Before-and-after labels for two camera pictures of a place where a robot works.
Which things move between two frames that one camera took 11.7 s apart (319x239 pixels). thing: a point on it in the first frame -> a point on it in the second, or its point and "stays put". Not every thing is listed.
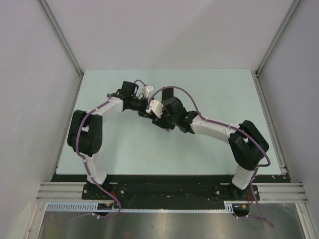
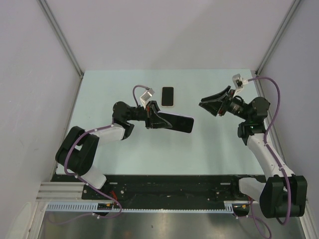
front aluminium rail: [283, 191] stays put
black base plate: [166, 192] stays put
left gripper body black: [139, 105] -> [144, 115]
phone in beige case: [167, 93] stays put
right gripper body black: [165, 121] -> [233, 105]
